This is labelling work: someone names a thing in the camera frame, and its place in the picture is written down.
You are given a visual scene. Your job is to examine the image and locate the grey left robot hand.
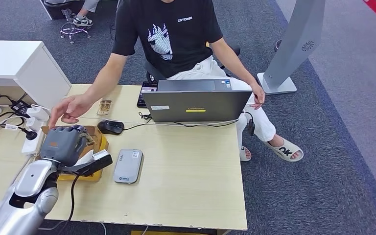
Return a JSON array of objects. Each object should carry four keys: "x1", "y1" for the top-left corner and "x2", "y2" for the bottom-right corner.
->
[{"x1": 40, "y1": 124, "x2": 90, "y2": 167}]

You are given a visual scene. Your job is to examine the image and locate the person's left hand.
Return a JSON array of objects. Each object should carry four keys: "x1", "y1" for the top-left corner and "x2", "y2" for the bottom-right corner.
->
[{"x1": 249, "y1": 82, "x2": 266, "y2": 110}]

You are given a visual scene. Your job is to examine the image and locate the person's right hand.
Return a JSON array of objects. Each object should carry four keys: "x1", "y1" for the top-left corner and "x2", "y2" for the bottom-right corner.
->
[{"x1": 47, "y1": 94, "x2": 95, "y2": 129}]

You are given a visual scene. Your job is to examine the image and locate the patterned room key card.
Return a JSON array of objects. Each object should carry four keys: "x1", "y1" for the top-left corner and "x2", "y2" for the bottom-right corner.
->
[{"x1": 83, "y1": 131, "x2": 95, "y2": 146}]

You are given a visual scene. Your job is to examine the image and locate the white card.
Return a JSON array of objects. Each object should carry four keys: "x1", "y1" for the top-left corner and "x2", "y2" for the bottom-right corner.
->
[{"x1": 75, "y1": 149, "x2": 95, "y2": 166}]

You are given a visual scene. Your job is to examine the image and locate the grey card reader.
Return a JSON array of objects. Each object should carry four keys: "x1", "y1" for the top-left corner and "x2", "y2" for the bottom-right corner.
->
[{"x1": 113, "y1": 148, "x2": 144, "y2": 185}]

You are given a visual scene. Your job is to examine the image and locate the person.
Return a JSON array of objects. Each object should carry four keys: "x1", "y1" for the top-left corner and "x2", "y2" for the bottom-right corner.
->
[
  {"x1": 44, "y1": 0, "x2": 101, "y2": 27},
  {"x1": 47, "y1": 0, "x2": 305, "y2": 163}
]

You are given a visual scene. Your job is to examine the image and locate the white power strip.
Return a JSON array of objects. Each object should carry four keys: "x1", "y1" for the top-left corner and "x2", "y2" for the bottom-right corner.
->
[{"x1": 21, "y1": 120, "x2": 46, "y2": 156}]

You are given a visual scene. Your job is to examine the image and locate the small white charger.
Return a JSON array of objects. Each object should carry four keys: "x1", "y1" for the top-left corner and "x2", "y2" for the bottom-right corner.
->
[{"x1": 25, "y1": 117, "x2": 43, "y2": 132}]

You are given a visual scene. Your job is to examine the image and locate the large white charger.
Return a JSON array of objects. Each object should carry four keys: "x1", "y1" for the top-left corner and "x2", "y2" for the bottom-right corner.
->
[{"x1": 25, "y1": 106, "x2": 50, "y2": 122}]

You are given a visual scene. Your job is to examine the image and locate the black computer mouse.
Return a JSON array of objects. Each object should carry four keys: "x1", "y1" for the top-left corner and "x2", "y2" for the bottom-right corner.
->
[{"x1": 96, "y1": 119, "x2": 125, "y2": 136}]

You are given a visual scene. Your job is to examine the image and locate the brown cardboard box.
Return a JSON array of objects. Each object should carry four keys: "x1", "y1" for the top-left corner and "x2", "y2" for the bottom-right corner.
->
[{"x1": 34, "y1": 124, "x2": 110, "y2": 182}]

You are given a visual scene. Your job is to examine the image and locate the black power adapter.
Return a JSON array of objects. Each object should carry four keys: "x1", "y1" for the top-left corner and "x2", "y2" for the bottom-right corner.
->
[{"x1": 9, "y1": 100, "x2": 31, "y2": 118}]

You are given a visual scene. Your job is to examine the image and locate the grey kiosk stand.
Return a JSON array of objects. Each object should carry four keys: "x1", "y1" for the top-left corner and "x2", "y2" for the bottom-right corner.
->
[{"x1": 256, "y1": 0, "x2": 326, "y2": 95}]

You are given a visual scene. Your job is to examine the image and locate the white sandal with black print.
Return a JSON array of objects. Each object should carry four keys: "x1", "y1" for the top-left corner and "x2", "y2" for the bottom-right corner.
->
[{"x1": 262, "y1": 138, "x2": 305, "y2": 163}]

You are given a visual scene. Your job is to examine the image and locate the grey laptop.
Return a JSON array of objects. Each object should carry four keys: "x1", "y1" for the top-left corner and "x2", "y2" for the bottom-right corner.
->
[{"x1": 141, "y1": 78, "x2": 253, "y2": 123}]

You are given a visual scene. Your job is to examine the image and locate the black flat device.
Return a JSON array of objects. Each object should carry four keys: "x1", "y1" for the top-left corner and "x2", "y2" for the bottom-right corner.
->
[{"x1": 136, "y1": 81, "x2": 159, "y2": 109}]

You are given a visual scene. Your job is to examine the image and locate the white cabinet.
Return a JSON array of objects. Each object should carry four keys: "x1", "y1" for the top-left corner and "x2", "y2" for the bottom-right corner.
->
[{"x1": 0, "y1": 40, "x2": 72, "y2": 110}]

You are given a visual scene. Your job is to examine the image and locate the white black sneaker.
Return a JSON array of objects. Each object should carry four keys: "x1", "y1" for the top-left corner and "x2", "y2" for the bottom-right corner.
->
[{"x1": 72, "y1": 15, "x2": 94, "y2": 27}]

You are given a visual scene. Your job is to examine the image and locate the chrome stool base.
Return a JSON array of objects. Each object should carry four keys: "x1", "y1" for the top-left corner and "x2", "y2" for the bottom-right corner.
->
[{"x1": 59, "y1": 8, "x2": 92, "y2": 45}]

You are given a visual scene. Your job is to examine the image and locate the black plug with cable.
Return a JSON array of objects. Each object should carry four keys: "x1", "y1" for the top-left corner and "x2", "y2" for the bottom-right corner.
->
[{"x1": 0, "y1": 124, "x2": 38, "y2": 141}]

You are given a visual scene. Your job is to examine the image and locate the black laptop power cable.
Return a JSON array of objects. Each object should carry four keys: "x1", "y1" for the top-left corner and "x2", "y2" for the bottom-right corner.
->
[{"x1": 171, "y1": 110, "x2": 257, "y2": 137}]

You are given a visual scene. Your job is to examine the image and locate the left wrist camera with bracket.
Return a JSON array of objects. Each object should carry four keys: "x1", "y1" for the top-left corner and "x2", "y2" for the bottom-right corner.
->
[{"x1": 58, "y1": 149, "x2": 114, "y2": 177}]

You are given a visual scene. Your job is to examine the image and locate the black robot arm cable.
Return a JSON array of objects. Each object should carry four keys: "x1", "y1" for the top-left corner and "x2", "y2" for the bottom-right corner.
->
[{"x1": 55, "y1": 174, "x2": 81, "y2": 235}]

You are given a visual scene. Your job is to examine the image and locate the thin white cable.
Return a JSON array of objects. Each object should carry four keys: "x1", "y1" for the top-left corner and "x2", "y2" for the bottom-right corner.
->
[{"x1": 29, "y1": 104, "x2": 249, "y2": 128}]

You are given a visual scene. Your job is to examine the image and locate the black mouse cable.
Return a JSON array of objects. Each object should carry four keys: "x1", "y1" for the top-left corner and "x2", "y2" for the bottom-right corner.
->
[{"x1": 123, "y1": 112, "x2": 153, "y2": 131}]

